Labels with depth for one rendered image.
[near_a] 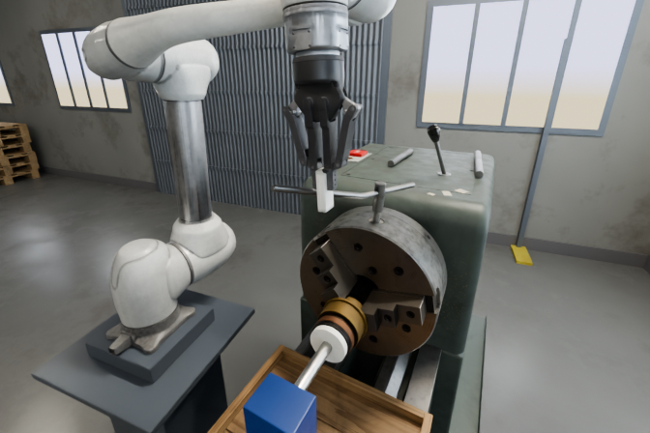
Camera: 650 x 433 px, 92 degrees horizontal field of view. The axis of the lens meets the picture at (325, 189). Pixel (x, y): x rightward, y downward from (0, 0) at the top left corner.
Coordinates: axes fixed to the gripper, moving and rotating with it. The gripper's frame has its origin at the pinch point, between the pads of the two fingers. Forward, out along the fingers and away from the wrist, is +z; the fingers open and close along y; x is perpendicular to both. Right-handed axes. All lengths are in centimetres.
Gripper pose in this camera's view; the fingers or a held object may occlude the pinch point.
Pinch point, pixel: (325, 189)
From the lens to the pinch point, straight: 51.2
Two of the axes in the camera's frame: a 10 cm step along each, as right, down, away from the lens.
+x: 4.7, -3.0, 8.3
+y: 8.8, 1.0, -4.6
